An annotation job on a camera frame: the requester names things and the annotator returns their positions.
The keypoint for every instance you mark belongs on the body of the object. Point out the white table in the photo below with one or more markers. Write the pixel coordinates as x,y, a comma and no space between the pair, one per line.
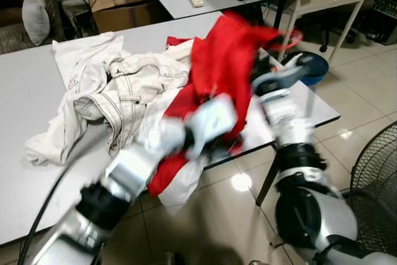
25,91

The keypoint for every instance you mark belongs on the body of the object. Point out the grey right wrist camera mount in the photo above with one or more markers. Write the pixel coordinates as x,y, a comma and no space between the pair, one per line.
282,79

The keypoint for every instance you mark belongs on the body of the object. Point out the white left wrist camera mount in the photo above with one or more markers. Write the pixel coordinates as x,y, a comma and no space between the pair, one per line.
214,119

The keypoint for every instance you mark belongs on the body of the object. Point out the red shirt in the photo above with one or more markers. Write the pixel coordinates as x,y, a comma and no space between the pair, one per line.
223,60

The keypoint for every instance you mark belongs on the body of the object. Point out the brown cardboard box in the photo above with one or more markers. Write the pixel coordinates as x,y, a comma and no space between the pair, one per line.
124,13

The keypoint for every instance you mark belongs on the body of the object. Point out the white remote control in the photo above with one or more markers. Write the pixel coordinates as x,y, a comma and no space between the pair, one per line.
196,0

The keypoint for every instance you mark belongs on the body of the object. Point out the cream white garment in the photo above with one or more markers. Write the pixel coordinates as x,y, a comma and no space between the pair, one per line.
183,190

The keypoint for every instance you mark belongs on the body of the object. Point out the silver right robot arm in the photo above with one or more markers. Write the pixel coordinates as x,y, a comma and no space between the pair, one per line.
316,215

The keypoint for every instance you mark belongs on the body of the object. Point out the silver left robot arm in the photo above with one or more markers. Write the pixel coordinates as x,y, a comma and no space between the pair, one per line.
118,181

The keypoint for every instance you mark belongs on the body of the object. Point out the red plastic hanger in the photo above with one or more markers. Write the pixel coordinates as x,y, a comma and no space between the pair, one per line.
291,32

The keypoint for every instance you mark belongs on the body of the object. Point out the blue plastic basin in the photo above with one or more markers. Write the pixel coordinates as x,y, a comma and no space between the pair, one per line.
313,69

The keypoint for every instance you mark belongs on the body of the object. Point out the cream jacket dark stitching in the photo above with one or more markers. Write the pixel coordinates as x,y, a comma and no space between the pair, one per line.
136,85

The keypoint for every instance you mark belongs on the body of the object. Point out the white pillow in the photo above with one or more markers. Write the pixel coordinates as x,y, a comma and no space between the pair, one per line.
36,17

